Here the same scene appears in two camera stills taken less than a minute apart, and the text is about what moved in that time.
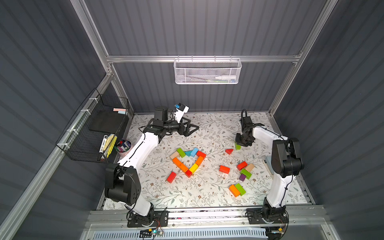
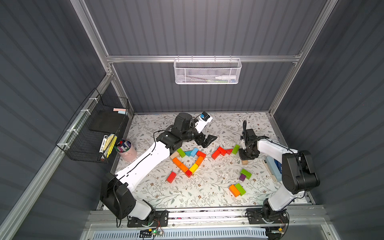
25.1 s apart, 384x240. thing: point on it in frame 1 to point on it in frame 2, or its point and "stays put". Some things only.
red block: (200, 153) stays put
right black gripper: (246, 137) to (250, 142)
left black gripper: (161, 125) to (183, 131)
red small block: (188, 173) stays put
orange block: (176, 161) stays put
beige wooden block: (175, 154) stays put
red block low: (224, 169) to (222, 151)
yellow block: (194, 168) stays put
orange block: (199, 160) stays put
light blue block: (194, 152) stays put
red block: (241, 165) to (215, 154)
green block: (182, 153) stays put
